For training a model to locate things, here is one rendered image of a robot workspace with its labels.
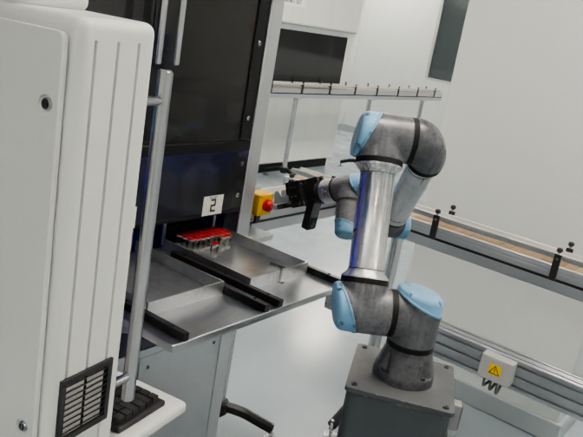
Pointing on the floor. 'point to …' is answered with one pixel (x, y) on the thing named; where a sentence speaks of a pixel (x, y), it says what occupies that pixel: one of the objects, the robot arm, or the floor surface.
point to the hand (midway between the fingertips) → (274, 208)
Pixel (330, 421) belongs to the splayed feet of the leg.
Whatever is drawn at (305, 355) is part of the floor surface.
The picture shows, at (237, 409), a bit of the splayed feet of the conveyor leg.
